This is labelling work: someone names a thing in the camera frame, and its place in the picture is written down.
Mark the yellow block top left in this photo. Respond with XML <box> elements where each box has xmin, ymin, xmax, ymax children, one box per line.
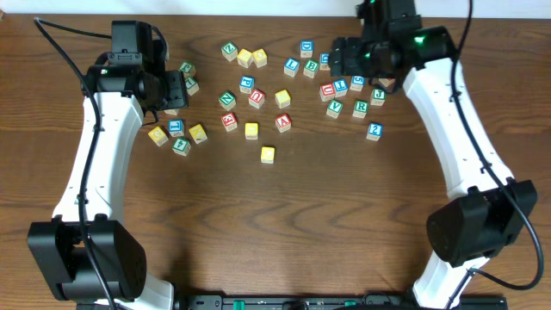
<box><xmin>237</xmin><ymin>48</ymin><xmax>253</xmax><ymax>68</ymax></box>

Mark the green letter B block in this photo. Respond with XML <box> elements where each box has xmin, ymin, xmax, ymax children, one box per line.
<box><xmin>303</xmin><ymin>59</ymin><xmax>319</xmax><ymax>78</ymax></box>

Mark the red number 3 block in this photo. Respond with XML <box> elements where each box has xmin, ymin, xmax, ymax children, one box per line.
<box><xmin>221</xmin><ymin>112</ymin><xmax>238</xmax><ymax>132</ymax></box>

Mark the green number 4 block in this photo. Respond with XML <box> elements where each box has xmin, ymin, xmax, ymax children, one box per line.
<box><xmin>172</xmin><ymin>138</ymin><xmax>191</xmax><ymax>157</ymax></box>

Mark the yellow block centre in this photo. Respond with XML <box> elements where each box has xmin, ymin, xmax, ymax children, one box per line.
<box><xmin>275</xmin><ymin>90</ymin><xmax>291</xmax><ymax>109</ymax></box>

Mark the green letter R block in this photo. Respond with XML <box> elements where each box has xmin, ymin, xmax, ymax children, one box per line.
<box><xmin>352</xmin><ymin>100</ymin><xmax>369</xmax><ymax>119</ymax></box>

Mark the red letter U block right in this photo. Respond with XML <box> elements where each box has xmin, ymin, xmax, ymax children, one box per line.
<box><xmin>319</xmin><ymin>83</ymin><xmax>336</xmax><ymax>102</ymax></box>

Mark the yellow letter O block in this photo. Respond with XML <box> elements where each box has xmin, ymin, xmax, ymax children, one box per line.
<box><xmin>245</xmin><ymin>122</ymin><xmax>259</xmax><ymax>140</ymax></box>

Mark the blue number 5 block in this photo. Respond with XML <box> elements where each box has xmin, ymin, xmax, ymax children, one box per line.
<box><xmin>350</xmin><ymin>76</ymin><xmax>365</xmax><ymax>92</ymax></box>

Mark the yellow block far left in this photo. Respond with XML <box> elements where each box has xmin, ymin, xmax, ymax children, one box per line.
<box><xmin>148</xmin><ymin>127</ymin><xmax>169</xmax><ymax>146</ymax></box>

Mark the blue letter D block upper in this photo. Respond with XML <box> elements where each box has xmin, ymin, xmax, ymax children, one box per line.
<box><xmin>300</xmin><ymin>40</ymin><xmax>313</xmax><ymax>59</ymax></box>

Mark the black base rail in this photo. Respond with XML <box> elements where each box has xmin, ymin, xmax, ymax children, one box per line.
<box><xmin>171</xmin><ymin>290</ymin><xmax>509</xmax><ymax>310</ymax></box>

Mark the green letter J block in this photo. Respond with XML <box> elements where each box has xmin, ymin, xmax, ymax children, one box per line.
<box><xmin>370</xmin><ymin>89</ymin><xmax>387</xmax><ymax>106</ymax></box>

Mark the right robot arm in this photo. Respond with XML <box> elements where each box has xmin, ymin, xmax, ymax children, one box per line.
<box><xmin>329</xmin><ymin>0</ymin><xmax>537</xmax><ymax>309</ymax></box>

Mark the green letter v block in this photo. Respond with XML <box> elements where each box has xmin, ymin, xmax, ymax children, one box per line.
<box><xmin>164</xmin><ymin>108</ymin><xmax>179</xmax><ymax>115</ymax></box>
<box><xmin>326</xmin><ymin>99</ymin><xmax>344</xmax><ymax>119</ymax></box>

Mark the red letter A block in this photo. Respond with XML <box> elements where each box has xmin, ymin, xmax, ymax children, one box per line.
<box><xmin>275</xmin><ymin>114</ymin><xmax>292</xmax><ymax>133</ymax></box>

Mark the yellow letter C block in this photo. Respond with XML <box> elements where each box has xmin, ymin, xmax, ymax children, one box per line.
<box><xmin>261</xmin><ymin>146</ymin><xmax>276</xmax><ymax>164</ymax></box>

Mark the blue letter d block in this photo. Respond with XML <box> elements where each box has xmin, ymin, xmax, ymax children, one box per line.
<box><xmin>300</xmin><ymin>40</ymin><xmax>313</xmax><ymax>59</ymax></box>
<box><xmin>319</xmin><ymin>53</ymin><xmax>331</xmax><ymax>71</ymax></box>

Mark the blue letter L block left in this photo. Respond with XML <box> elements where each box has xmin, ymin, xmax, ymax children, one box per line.
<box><xmin>168</xmin><ymin>119</ymin><xmax>185</xmax><ymax>137</ymax></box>

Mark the blue number 2 block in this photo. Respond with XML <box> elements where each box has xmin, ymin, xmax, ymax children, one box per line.
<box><xmin>366</xmin><ymin>122</ymin><xmax>383</xmax><ymax>141</ymax></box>

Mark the red letter M block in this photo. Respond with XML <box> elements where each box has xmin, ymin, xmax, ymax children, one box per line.
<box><xmin>378</xmin><ymin>78</ymin><xmax>395</xmax><ymax>88</ymax></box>

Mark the green number 7 block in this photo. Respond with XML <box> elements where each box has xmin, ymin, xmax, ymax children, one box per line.
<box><xmin>185</xmin><ymin>77</ymin><xmax>200</xmax><ymax>96</ymax></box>

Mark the red letter U block centre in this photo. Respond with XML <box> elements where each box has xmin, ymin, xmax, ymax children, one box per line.
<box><xmin>248</xmin><ymin>89</ymin><xmax>265</xmax><ymax>109</ymax></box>

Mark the blue letter l block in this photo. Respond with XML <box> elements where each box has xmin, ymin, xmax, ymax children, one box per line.
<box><xmin>168</xmin><ymin>119</ymin><xmax>185</xmax><ymax>137</ymax></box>
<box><xmin>283</xmin><ymin>58</ymin><xmax>300</xmax><ymax>78</ymax></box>

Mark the green letter V block left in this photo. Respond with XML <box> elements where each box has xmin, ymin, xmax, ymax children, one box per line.
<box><xmin>164</xmin><ymin>108</ymin><xmax>179</xmax><ymax>115</ymax></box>

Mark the green letter Z block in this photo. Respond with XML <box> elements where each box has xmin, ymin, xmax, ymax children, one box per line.
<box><xmin>221</xmin><ymin>41</ymin><xmax>238</xmax><ymax>62</ymax></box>

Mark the blue letter D block lower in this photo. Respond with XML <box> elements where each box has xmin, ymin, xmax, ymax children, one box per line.
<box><xmin>319</xmin><ymin>53</ymin><xmax>331</xmax><ymax>71</ymax></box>

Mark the blue letter P block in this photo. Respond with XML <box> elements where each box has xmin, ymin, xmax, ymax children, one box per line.
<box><xmin>239</xmin><ymin>76</ymin><xmax>255</xmax><ymax>94</ymax></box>

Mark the green letter N block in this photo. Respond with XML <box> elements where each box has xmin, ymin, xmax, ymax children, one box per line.
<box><xmin>219</xmin><ymin>91</ymin><xmax>237</xmax><ymax>111</ymax></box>

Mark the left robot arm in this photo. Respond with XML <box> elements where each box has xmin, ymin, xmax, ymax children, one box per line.
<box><xmin>27</xmin><ymin>21</ymin><xmax>189</xmax><ymax>309</ymax></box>

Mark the yellow block lower left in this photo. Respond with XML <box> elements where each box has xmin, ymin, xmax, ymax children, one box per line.
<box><xmin>189</xmin><ymin>124</ymin><xmax>207</xmax><ymax>144</ymax></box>

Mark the blue letter I block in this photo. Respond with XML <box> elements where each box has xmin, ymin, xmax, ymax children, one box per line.
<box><xmin>333</xmin><ymin>78</ymin><xmax>349</xmax><ymax>97</ymax></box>

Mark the yellow block top right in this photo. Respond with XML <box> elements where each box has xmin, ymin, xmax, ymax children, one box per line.
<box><xmin>252</xmin><ymin>48</ymin><xmax>268</xmax><ymax>68</ymax></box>

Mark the red letter u block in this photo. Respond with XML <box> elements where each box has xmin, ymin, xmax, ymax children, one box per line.
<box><xmin>319</xmin><ymin>83</ymin><xmax>336</xmax><ymax>102</ymax></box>
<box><xmin>248</xmin><ymin>89</ymin><xmax>265</xmax><ymax>109</ymax></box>

